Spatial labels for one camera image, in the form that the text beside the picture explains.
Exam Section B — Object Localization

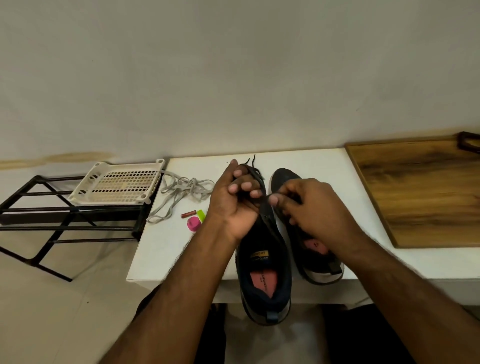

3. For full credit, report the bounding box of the grey shoelaces bundle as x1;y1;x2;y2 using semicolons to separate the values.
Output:
146;170;217;225

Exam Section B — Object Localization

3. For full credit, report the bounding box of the person's left hand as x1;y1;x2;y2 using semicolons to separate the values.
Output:
205;158;266;244

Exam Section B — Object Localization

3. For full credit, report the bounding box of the person's left forearm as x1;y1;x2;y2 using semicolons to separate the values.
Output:
97;221;241;364

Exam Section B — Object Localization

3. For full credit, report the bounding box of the person's right hand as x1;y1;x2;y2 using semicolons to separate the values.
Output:
267;177;370;258

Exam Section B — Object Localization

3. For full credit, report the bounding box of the person's right forearm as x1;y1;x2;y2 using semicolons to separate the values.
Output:
337;236;480;364

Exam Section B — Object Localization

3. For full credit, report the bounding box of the dark sneaker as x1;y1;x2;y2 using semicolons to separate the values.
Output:
234;196;294;327
269;167;346;287

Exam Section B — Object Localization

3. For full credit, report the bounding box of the black metal rack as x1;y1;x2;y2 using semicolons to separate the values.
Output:
0;171;165;284

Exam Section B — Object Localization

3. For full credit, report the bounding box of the white perforated plastic tray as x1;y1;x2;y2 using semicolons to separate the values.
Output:
66;157;168;207

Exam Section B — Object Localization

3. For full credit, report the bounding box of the wooden board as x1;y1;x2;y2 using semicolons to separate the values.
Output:
345;134;480;249

